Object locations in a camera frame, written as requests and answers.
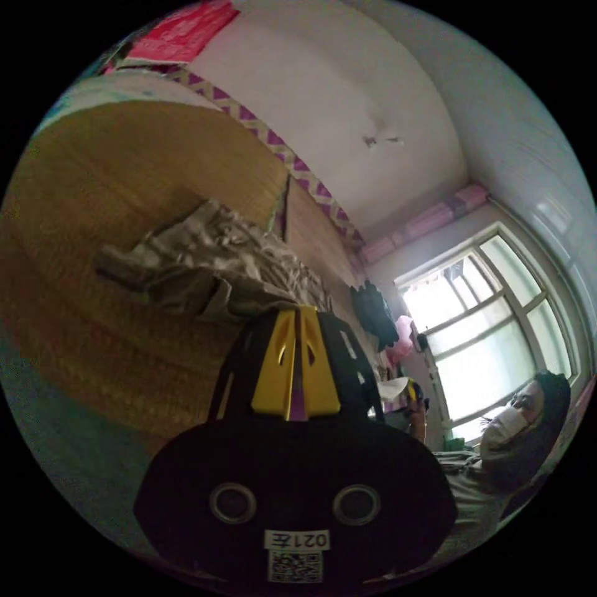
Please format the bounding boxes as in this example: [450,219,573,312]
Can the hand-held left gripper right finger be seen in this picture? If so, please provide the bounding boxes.
[298,307,341,419]

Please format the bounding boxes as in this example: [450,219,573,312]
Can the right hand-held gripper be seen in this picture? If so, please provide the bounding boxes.
[404,380,430,415]

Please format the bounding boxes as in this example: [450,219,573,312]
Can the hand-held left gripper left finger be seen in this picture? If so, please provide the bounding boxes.
[251,308,297,417]

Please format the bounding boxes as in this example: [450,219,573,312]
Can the grey-beige pants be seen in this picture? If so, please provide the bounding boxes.
[95,199,333,327]

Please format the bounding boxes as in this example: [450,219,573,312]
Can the pile of clothes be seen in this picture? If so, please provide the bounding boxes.
[349,279,416,369]

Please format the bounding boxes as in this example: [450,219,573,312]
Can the window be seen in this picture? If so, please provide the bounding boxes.
[394,223,585,442]

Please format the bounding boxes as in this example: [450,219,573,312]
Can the person's body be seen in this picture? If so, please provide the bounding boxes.
[431,371,573,563]

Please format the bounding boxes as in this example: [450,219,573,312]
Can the bed with woven mat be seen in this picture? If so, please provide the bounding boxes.
[0,74,374,472]

